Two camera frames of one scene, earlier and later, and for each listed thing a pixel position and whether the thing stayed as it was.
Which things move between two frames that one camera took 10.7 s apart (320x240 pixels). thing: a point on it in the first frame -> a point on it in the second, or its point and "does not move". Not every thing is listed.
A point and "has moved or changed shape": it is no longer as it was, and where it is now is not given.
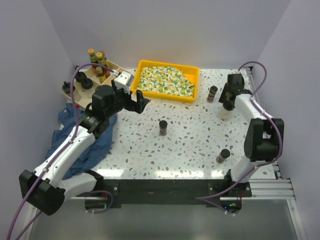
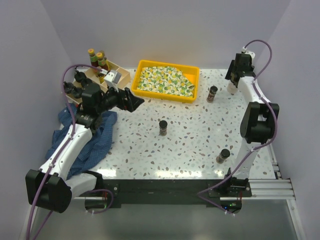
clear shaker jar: [66, 87] does not move
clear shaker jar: [86, 84] has moved or changed shape
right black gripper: [223, 99] -> [231, 69]
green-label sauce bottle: [93, 58] does not move
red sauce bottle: [101, 60] does not move
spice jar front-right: [223, 155] does not move
